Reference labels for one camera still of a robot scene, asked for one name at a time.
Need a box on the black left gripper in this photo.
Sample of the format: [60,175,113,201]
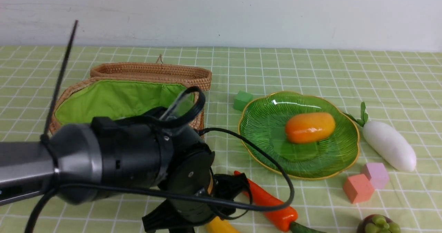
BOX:
[142,172,249,233]

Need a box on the yellow banana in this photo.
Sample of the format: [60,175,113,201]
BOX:
[205,217,240,233]

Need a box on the orange mango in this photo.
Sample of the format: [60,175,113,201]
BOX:
[285,112,336,144]

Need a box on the white radish with leaves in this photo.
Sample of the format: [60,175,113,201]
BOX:
[345,102,417,172]

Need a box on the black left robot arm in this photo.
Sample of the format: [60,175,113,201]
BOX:
[1,107,250,233]

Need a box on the green glass plate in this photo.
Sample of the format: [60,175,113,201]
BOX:
[238,91,360,180]

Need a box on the green foam cube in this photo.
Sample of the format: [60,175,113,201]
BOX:
[233,90,254,111]

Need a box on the wicker basket lid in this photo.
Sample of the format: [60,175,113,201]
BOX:
[90,56,212,91]

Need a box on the red chili pepper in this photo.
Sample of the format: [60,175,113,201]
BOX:
[233,171,325,233]

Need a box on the woven wicker basket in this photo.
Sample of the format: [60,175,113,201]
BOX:
[49,76,190,134]

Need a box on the orange foam cube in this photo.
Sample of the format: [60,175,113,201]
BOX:
[343,174,375,204]

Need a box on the green checkered tablecloth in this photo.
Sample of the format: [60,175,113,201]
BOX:
[0,46,442,233]

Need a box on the pink foam cube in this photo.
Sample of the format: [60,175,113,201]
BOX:
[362,163,390,189]

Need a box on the purple mangosteen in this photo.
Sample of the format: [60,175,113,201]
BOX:
[356,214,402,233]

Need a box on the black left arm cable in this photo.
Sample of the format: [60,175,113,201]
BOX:
[24,19,295,233]

